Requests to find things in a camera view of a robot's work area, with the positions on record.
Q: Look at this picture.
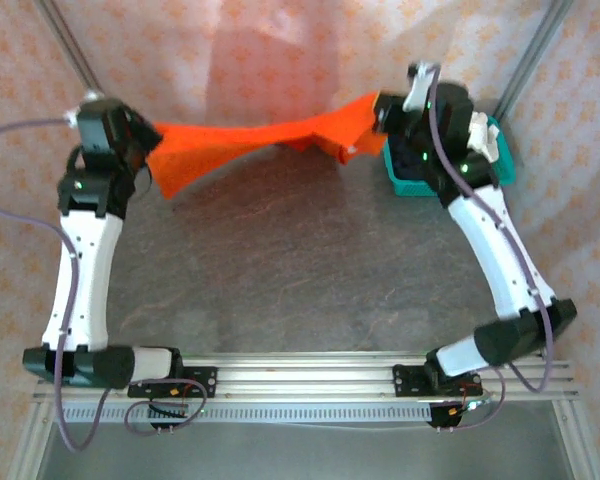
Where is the orange t-shirt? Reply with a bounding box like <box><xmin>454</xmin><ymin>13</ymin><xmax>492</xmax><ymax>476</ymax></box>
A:
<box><xmin>146</xmin><ymin>91</ymin><xmax>392</xmax><ymax>201</ymax></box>

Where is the dark navy t-shirt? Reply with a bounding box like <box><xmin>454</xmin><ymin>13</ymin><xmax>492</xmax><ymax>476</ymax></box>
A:
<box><xmin>392</xmin><ymin>142</ymin><xmax>424</xmax><ymax>179</ymax></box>

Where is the teal plastic basket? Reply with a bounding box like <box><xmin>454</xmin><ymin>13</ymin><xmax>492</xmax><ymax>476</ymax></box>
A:
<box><xmin>382</xmin><ymin>117</ymin><xmax>517</xmax><ymax>197</ymax></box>

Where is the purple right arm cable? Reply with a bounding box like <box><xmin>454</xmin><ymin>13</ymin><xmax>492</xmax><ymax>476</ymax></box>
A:
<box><xmin>427</xmin><ymin>64</ymin><xmax>556</xmax><ymax>434</ymax></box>

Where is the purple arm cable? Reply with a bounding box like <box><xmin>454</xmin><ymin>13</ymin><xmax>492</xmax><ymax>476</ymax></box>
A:
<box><xmin>427</xmin><ymin>64</ymin><xmax>556</xmax><ymax>434</ymax></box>
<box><xmin>0</xmin><ymin>117</ymin><xmax>209</xmax><ymax>454</ymax></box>

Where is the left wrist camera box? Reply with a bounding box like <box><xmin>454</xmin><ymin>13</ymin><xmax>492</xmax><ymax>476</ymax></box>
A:
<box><xmin>64</xmin><ymin>88</ymin><xmax>105</xmax><ymax>125</ymax></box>

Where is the aluminium frame post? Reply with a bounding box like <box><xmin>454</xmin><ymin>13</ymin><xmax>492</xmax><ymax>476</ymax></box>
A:
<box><xmin>492</xmin><ymin>0</ymin><xmax>576</xmax><ymax>124</ymax></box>
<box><xmin>32</xmin><ymin>0</ymin><xmax>104</xmax><ymax>96</ymax></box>

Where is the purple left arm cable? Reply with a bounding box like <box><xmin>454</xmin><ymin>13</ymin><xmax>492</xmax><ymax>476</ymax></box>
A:
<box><xmin>0</xmin><ymin>117</ymin><xmax>209</xmax><ymax>454</ymax></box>

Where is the black base bracket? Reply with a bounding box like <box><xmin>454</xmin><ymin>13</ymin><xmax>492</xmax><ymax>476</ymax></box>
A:
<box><xmin>147</xmin><ymin>403</ymin><xmax>189</xmax><ymax>432</ymax></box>
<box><xmin>426</xmin><ymin>402</ymin><xmax>474</xmax><ymax>432</ymax></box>

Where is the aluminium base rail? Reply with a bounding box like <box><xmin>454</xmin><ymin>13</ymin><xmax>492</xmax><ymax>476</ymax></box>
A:
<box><xmin>32</xmin><ymin>349</ymin><xmax>581</xmax><ymax>404</ymax></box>

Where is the aluminium frame leg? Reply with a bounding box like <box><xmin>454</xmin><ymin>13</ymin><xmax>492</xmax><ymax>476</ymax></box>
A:
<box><xmin>7</xmin><ymin>399</ymin><xmax>56</xmax><ymax>480</ymax></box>
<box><xmin>552</xmin><ymin>399</ymin><xmax>600</xmax><ymax>480</ymax></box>

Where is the grey slotted cable duct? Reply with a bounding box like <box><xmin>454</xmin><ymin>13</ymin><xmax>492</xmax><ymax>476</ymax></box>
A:
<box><xmin>54</xmin><ymin>402</ymin><xmax>434</xmax><ymax>424</ymax></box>

